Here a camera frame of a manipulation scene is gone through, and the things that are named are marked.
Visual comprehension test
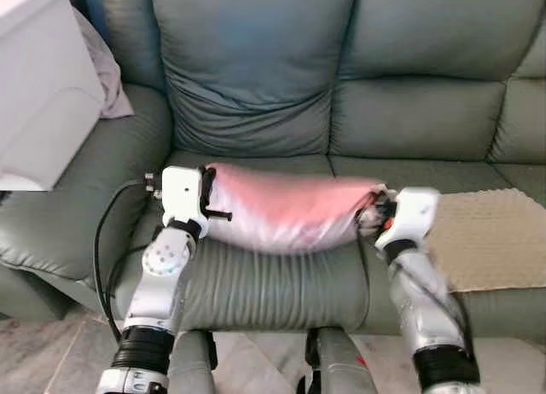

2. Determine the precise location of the grey robot left leg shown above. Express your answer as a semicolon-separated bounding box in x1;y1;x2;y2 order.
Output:
169;329;219;394

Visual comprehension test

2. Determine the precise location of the grey robot right leg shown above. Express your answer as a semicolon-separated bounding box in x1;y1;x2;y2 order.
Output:
297;325;381;394

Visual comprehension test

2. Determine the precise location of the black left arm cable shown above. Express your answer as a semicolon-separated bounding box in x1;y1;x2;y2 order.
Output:
92;179;161;342

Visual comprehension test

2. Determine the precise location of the pink dotted pillow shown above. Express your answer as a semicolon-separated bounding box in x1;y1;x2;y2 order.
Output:
204;161;386;256

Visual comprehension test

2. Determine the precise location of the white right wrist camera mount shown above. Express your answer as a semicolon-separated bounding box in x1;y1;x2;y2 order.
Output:
375;186;440;252

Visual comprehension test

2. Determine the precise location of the green leather sofa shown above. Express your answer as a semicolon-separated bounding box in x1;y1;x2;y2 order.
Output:
0;0;546;337

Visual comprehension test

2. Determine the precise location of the grey robot leg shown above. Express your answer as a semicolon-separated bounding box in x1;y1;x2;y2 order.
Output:
297;325;381;394
169;329;219;394

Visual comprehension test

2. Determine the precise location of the grey cloth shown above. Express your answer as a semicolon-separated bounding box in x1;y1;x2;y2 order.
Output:
72;5;137;120

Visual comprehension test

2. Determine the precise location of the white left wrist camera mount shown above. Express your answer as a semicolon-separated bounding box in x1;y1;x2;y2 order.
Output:
160;165;211;229

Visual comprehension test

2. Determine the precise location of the white box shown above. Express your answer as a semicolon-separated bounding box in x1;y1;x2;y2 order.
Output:
0;0;106;193

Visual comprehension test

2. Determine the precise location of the beige dotted mat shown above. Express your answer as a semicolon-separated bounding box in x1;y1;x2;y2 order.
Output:
423;187;546;293

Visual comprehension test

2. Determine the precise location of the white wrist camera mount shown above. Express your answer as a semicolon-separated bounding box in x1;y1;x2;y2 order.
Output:
160;165;211;229
375;186;440;252

